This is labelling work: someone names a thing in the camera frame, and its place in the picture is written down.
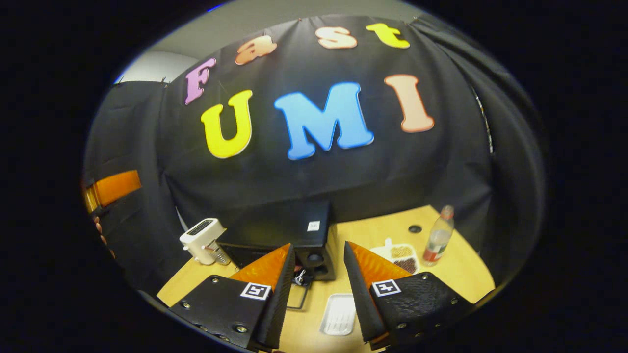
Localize black electric oven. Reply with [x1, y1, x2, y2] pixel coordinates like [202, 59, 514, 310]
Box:
[217, 199, 339, 311]

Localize black backdrop cloth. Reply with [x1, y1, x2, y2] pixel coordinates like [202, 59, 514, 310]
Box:
[82, 12, 546, 295]

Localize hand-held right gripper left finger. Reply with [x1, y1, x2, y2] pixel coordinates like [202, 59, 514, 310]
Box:
[167, 244, 296, 351]

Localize white toaster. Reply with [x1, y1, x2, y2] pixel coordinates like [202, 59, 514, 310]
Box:
[179, 218, 232, 266]

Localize clear plastic water bottle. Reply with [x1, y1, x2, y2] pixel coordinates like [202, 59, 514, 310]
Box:
[422, 205, 455, 267]

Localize white rectangular dish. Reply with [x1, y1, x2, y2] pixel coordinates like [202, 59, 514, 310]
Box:
[319, 293, 357, 337]

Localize white divided bean tray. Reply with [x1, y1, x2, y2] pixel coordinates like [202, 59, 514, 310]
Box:
[370, 238, 420, 275]

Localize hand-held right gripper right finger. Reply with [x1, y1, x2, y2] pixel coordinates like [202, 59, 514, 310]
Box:
[343, 241, 476, 350]

